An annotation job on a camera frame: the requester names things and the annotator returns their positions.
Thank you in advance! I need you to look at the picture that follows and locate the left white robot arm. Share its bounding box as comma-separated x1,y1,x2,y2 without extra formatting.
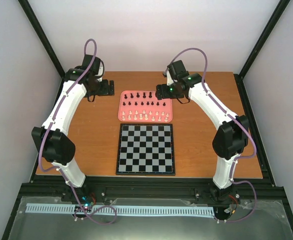
31,54,115,202

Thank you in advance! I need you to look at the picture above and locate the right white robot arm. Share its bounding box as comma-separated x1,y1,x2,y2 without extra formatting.
155,60,249,202

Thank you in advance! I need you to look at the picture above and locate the pink plastic tray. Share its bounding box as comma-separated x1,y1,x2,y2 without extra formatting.
117,90,173,123

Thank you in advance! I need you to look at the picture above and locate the black white chessboard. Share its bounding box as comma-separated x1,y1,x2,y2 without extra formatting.
116,123,176,176

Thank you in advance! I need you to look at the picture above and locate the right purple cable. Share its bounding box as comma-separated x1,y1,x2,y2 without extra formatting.
170,47,258,224

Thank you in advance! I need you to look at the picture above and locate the purple cable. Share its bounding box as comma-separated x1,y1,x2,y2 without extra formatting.
38,38,118,224
170,47,258,224

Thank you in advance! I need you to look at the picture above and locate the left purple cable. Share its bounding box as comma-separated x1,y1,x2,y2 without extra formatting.
38,38,118,224

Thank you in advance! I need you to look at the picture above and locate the black aluminium frame rail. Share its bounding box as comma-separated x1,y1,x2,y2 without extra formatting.
18,174,287,203

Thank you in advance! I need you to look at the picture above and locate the light blue slotted cable duct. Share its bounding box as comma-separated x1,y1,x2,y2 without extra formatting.
25,203,215,218

